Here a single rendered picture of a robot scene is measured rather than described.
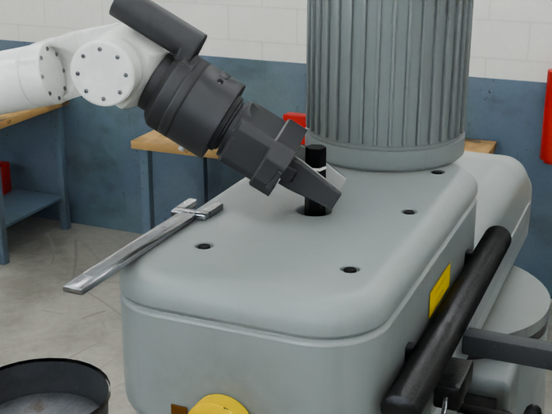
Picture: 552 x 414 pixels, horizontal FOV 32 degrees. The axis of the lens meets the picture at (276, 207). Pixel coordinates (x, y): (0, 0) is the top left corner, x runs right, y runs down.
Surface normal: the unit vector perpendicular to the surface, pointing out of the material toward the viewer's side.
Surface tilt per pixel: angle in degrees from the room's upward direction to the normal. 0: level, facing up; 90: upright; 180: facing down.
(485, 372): 0
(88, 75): 93
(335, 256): 0
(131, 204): 90
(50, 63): 78
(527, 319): 0
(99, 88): 93
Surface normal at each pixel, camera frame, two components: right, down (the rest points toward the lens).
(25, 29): -0.39, 0.30
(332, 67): -0.74, 0.22
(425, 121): 0.42, 0.29
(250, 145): -0.16, 0.32
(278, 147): 0.24, -0.33
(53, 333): 0.00, -0.95
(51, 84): 0.96, -0.14
